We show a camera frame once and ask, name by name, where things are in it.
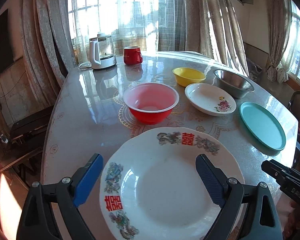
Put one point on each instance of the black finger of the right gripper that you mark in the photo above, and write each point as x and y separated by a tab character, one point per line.
287	178

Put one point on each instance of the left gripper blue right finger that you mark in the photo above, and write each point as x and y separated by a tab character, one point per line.
260	219

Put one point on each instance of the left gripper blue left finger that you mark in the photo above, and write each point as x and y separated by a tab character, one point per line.
37	219

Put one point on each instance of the teal round plate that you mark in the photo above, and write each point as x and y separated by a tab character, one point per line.
263	125

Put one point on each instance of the stainless steel bowl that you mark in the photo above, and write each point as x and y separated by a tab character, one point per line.
235	85

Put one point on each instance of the white oval dragon plate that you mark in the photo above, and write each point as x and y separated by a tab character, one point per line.
150	188

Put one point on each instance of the white floral small plate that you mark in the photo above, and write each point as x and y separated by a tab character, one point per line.
210	99

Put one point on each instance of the yellow plastic bowl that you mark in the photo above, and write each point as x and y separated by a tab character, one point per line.
185	76

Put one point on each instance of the red plastic bowl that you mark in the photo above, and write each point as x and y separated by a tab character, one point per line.
151	103

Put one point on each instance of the person's right hand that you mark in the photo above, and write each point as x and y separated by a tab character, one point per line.
292	227

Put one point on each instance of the black television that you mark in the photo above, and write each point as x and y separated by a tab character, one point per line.
6	53

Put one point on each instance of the beige tied curtain right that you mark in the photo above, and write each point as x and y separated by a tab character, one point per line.
279	14

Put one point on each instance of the beige curtain centre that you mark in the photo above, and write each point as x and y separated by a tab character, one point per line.
212	29

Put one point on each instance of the glass electric kettle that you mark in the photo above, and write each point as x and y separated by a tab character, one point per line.
101	53

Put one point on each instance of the grey curtain left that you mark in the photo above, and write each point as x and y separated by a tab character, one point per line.
47	47

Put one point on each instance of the red ceramic mug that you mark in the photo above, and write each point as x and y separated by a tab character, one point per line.
132	55

